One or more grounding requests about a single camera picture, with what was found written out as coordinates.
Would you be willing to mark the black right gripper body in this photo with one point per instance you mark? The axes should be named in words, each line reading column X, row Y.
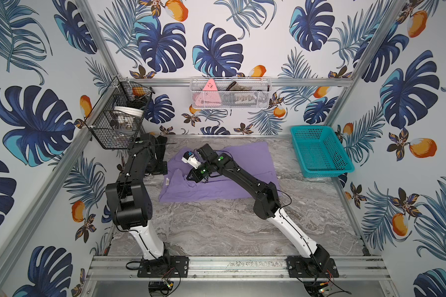
column 199, row 172

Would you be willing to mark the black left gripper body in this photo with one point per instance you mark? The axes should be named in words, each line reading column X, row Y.
column 158, row 142

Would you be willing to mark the purple t-shirt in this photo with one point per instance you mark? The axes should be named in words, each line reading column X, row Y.
column 253, row 160

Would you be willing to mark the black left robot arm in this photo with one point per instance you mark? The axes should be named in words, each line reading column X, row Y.
column 129, row 202

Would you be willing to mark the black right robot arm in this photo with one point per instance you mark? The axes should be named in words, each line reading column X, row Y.
column 267, row 205

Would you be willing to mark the folded black t-shirt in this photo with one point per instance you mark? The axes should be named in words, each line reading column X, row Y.
column 158, row 147

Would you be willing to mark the white bowl in basket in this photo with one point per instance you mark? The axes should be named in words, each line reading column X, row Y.
column 130, row 111

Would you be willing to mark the pink triangular item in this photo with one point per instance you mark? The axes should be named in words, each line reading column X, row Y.
column 207, row 97

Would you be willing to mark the teal plastic basket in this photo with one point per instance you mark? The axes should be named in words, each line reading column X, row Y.
column 319, row 152

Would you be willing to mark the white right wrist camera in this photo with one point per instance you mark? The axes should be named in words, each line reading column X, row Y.
column 190, row 159

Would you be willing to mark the black wire basket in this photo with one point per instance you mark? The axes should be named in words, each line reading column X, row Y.
column 112, row 129

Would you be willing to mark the white wire wall basket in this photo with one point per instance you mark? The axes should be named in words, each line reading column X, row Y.
column 237, row 95

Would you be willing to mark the aluminium frame bar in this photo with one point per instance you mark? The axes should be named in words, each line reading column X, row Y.
column 275, row 82

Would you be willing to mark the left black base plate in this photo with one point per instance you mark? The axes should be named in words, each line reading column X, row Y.
column 164, row 267

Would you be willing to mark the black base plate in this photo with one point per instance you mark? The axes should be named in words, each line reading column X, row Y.
column 164, row 267
column 299, row 267

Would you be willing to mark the aluminium front rail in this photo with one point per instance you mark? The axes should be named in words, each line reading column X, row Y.
column 251, row 268

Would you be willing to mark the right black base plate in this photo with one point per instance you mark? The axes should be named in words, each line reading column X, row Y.
column 299, row 267

